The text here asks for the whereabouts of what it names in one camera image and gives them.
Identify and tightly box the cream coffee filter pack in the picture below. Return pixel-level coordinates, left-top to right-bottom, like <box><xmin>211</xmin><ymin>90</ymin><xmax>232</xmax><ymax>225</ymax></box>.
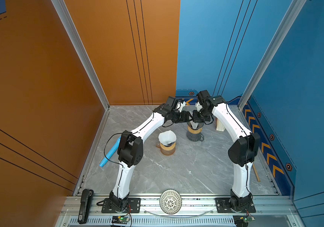
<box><xmin>216</xmin><ymin>118</ymin><xmax>225</xmax><ymax>131</ymax></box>

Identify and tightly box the aluminium corner post left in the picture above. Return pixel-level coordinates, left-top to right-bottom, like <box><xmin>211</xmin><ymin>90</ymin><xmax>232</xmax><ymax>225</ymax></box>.
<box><xmin>51</xmin><ymin>0</ymin><xmax>110</xmax><ymax>111</ymax></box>

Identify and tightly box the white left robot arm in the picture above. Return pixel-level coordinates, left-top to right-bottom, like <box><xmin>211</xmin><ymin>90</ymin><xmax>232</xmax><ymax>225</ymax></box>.
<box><xmin>109</xmin><ymin>96</ymin><xmax>192</xmax><ymax>211</ymax></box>

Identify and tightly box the aluminium mounting rail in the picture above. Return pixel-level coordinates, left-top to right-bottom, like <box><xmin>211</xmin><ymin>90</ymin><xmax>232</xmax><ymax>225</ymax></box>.
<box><xmin>55</xmin><ymin>194</ymin><xmax>293</xmax><ymax>227</ymax></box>

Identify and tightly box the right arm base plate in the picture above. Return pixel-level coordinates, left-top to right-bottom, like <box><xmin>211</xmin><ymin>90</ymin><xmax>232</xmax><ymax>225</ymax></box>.
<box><xmin>215</xmin><ymin>197</ymin><xmax>256</xmax><ymax>213</ymax></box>

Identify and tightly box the white woven basket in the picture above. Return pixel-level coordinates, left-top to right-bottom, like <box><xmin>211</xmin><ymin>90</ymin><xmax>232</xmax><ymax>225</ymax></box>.
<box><xmin>159</xmin><ymin>189</ymin><xmax>182</xmax><ymax>215</ymax></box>

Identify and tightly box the aluminium corner post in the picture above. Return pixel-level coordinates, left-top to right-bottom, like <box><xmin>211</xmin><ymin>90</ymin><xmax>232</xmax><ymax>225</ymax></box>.
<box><xmin>51</xmin><ymin>0</ymin><xmax>110</xmax><ymax>111</ymax></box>
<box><xmin>237</xmin><ymin>0</ymin><xmax>306</xmax><ymax>110</ymax></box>

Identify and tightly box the aluminium corner post right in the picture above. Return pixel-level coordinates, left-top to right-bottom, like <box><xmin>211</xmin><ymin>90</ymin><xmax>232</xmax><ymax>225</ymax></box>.
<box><xmin>237</xmin><ymin>0</ymin><xmax>306</xmax><ymax>110</ymax></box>

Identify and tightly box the green circuit board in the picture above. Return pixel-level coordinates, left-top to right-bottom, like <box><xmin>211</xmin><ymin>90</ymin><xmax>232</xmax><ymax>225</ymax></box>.
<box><xmin>233</xmin><ymin>216</ymin><xmax>255</xmax><ymax>227</ymax></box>
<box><xmin>111</xmin><ymin>216</ymin><xmax>130</xmax><ymax>226</ymax></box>

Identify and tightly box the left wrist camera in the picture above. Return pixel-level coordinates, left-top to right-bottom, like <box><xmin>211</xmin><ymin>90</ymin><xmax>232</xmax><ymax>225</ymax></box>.
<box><xmin>176</xmin><ymin>99</ymin><xmax>186</xmax><ymax>112</ymax></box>

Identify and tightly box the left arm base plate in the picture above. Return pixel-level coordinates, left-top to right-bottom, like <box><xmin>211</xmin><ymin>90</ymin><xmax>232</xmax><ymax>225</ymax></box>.
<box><xmin>101</xmin><ymin>198</ymin><xmax>141</xmax><ymax>214</ymax></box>

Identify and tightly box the grey glass mug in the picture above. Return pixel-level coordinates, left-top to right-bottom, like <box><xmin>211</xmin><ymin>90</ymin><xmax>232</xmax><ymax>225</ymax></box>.
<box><xmin>187</xmin><ymin>131</ymin><xmax>205</xmax><ymax>141</ymax></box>

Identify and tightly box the wooden mallet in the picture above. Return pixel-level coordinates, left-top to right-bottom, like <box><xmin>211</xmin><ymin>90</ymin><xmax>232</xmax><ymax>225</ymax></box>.
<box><xmin>252</xmin><ymin>163</ymin><xmax>261</xmax><ymax>182</ymax></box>

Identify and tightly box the white paper coffee filter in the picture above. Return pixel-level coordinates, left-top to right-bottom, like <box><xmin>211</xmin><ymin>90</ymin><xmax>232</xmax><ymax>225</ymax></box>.
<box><xmin>158</xmin><ymin>130</ymin><xmax>177</xmax><ymax>147</ymax></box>

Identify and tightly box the left green circuit board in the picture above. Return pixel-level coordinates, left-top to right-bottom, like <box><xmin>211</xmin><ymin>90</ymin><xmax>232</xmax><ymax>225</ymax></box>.
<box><xmin>111</xmin><ymin>216</ymin><xmax>130</xmax><ymax>226</ymax></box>

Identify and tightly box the wooden dripper ring holder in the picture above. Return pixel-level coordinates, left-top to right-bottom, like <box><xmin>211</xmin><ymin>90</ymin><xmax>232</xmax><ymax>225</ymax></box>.
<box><xmin>160</xmin><ymin>142</ymin><xmax>176</xmax><ymax>152</ymax></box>

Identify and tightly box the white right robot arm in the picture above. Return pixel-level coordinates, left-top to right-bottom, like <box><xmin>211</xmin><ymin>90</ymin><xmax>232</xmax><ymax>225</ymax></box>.
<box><xmin>193</xmin><ymin>90</ymin><xmax>261</xmax><ymax>212</ymax></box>

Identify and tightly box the black handheld device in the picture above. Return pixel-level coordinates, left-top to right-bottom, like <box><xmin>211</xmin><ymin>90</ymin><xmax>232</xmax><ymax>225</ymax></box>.
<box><xmin>78</xmin><ymin>189</ymin><xmax>94</xmax><ymax>224</ymax></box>

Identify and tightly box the right green circuit board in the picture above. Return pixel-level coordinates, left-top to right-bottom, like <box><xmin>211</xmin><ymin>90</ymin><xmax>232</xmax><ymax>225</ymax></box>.
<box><xmin>233</xmin><ymin>216</ymin><xmax>255</xmax><ymax>227</ymax></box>

